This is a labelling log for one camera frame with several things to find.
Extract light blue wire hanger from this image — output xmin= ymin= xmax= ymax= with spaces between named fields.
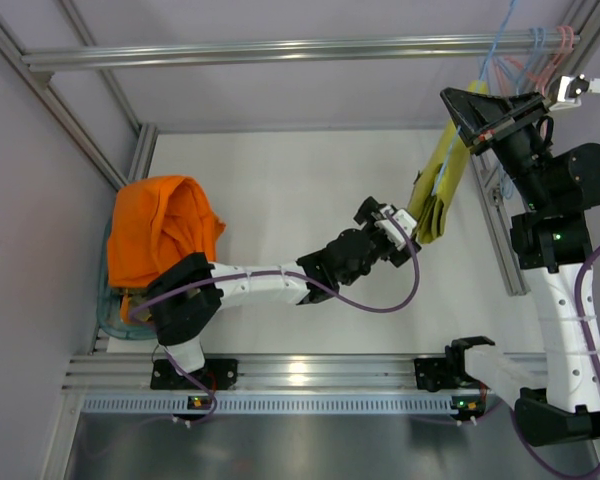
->
xmin=429 ymin=0 xmax=519 ymax=197

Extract yellow-green trousers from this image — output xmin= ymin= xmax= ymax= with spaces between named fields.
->
xmin=404 ymin=79 xmax=489 ymax=245

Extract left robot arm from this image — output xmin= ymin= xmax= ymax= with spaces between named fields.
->
xmin=147 ymin=197 xmax=420 ymax=373

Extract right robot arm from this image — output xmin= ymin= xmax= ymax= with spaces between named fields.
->
xmin=441 ymin=88 xmax=600 ymax=447

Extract pink spare hangers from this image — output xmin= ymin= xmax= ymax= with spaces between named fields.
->
xmin=490 ymin=25 xmax=576 ymax=95

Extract orange garment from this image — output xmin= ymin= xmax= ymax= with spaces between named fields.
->
xmin=106 ymin=175 xmax=226 ymax=325

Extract teal laundry basket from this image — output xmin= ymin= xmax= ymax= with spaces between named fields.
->
xmin=96 ymin=219 xmax=156 ymax=341

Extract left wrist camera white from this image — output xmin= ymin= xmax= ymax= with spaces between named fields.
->
xmin=375 ymin=204 xmax=417 ymax=251

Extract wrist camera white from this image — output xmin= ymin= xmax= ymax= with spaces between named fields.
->
xmin=545 ymin=74 xmax=600 ymax=111
xmin=375 ymin=204 xmax=417 ymax=251

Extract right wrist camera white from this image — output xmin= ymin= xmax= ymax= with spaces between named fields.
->
xmin=545 ymin=74 xmax=600 ymax=111

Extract top aluminium hanging rail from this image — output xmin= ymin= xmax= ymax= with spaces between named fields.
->
xmin=22 ymin=26 xmax=580 ymax=72

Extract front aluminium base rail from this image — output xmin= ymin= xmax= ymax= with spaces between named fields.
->
xmin=61 ymin=352 xmax=419 ymax=394

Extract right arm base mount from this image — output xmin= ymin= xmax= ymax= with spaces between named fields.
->
xmin=414 ymin=357 xmax=462 ymax=392

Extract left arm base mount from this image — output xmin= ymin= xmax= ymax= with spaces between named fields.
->
xmin=150 ymin=358 xmax=238 ymax=391

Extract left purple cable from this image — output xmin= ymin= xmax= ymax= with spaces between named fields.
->
xmin=129 ymin=212 xmax=422 ymax=419

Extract slotted grey cable duct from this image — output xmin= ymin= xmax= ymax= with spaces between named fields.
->
xmin=81 ymin=393 xmax=482 ymax=415

